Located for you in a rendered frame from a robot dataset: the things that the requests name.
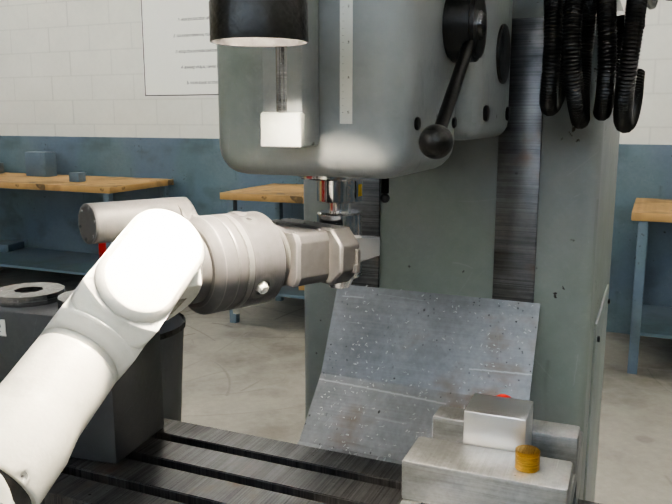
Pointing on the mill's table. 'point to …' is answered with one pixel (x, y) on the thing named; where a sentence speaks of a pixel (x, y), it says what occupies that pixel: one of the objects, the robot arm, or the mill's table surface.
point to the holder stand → (105, 422)
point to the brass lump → (527, 458)
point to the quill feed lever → (463, 22)
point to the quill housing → (348, 94)
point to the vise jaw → (480, 476)
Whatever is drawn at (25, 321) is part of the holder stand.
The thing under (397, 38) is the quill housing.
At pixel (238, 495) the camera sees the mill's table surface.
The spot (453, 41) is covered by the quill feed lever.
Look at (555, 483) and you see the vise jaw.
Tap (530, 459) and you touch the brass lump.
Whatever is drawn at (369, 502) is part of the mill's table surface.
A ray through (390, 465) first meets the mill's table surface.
